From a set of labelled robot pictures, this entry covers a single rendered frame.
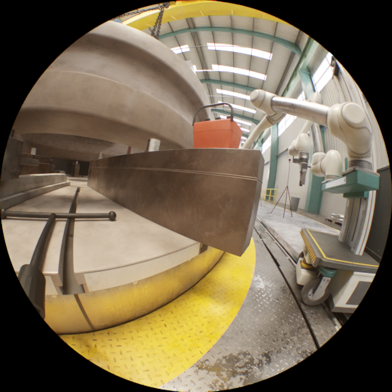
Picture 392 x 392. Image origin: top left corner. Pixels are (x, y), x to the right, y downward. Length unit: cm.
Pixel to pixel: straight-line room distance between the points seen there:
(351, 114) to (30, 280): 91
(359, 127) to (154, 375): 99
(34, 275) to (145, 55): 136
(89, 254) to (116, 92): 86
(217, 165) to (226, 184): 8
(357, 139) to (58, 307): 109
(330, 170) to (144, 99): 142
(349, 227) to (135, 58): 205
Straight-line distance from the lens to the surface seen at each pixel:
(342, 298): 88
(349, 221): 120
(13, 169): 101
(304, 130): 135
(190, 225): 58
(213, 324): 66
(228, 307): 74
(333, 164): 123
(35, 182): 142
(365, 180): 77
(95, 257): 43
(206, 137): 59
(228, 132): 55
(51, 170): 414
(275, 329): 74
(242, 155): 49
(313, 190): 947
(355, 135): 63
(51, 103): 96
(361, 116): 62
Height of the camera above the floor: 54
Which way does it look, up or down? 5 degrees down
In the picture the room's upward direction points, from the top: 8 degrees clockwise
